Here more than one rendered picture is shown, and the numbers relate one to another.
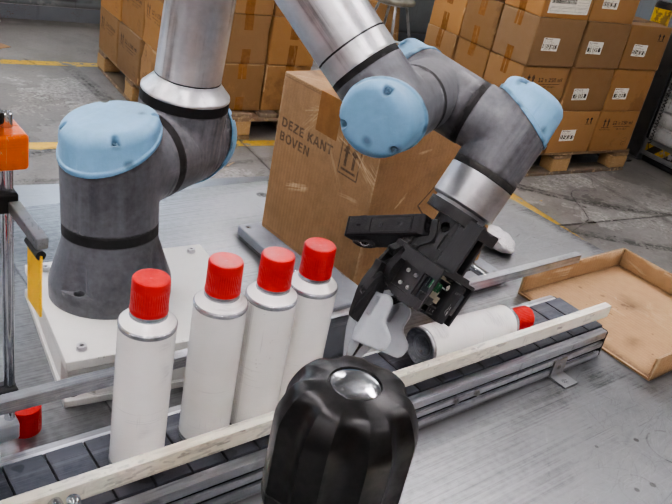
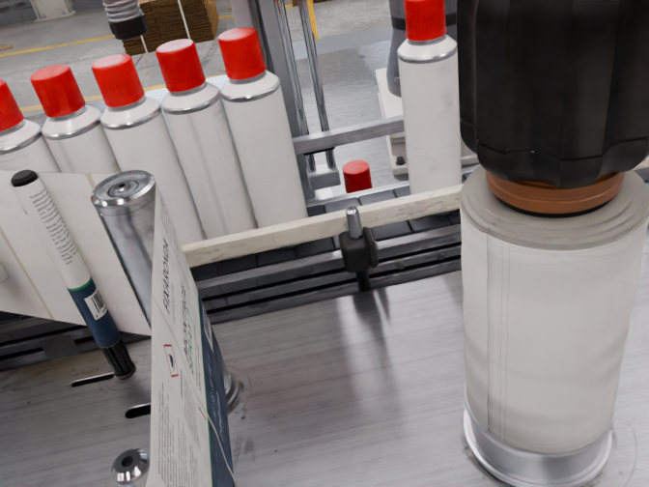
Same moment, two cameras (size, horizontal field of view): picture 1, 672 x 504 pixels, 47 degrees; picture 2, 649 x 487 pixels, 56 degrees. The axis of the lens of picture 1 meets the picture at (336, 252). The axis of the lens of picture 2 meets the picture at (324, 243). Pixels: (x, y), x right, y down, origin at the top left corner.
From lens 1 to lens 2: 24 cm
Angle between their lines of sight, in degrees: 36
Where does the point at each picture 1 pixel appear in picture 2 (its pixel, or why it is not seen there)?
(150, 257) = not seen: hidden behind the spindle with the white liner
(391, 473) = (630, 50)
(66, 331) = (395, 109)
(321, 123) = not seen: outside the picture
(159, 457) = (449, 192)
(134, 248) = (453, 26)
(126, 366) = (408, 96)
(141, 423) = (429, 157)
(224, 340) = not seen: hidden behind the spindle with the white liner
